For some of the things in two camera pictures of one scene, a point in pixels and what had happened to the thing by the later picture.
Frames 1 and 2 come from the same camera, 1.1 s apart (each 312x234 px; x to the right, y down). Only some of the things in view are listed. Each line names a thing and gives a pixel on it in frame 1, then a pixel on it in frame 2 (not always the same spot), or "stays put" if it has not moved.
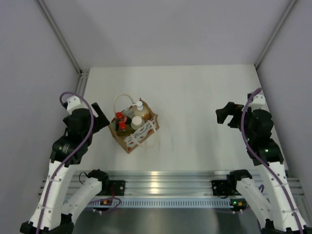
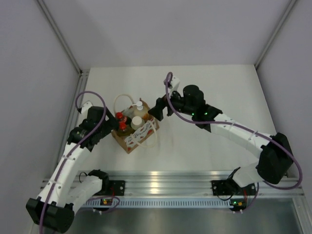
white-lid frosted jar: [136, 122] stays put
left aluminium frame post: [83, 75] stays put
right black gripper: [228, 109] → [158, 111]
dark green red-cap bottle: [120, 117] stays put
